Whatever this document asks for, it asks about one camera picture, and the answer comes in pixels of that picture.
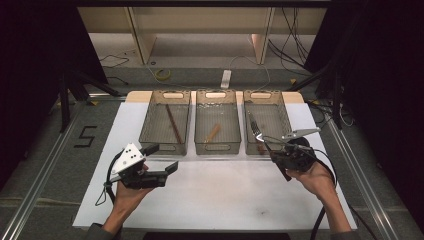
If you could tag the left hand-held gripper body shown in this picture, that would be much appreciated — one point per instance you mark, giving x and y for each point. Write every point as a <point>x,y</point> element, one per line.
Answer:
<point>128,160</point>

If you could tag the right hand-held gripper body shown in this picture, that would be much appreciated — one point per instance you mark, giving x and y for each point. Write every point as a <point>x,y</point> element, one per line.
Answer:
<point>298,156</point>

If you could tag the beige wooden shelf unit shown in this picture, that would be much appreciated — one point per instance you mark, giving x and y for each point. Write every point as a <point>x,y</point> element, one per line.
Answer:
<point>206,20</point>

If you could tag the black metal stand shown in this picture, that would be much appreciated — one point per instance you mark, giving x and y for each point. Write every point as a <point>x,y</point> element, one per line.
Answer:
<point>64,106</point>
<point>337,106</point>

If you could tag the aluminium floor rail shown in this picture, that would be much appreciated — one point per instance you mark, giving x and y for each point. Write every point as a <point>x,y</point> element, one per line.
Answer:
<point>366,186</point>
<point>40,173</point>

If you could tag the smoky clear plastic bin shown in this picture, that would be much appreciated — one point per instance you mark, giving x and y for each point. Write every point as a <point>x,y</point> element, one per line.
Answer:
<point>156,123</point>
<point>275,116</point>
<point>226,120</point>

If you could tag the person's right hand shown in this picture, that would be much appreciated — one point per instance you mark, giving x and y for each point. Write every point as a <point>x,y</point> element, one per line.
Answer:
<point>318,181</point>

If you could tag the white power strip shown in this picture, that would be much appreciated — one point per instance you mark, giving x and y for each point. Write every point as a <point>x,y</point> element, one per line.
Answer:
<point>226,79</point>

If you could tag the white table mat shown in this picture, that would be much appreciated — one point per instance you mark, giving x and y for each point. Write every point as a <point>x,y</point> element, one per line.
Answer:
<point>216,200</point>

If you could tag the yellow tape roll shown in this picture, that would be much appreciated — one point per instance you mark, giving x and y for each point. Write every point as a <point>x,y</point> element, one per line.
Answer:
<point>163,77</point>

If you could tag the person's left hand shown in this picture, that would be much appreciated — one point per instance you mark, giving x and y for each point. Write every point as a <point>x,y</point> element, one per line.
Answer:
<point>128,196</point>

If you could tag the wooden spoon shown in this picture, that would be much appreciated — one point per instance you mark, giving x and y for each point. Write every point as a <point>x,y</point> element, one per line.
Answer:
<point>213,132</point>

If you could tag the black curtain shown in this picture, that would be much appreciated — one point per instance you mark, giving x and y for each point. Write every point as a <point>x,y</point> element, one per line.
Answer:
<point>383,83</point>
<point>30,66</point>

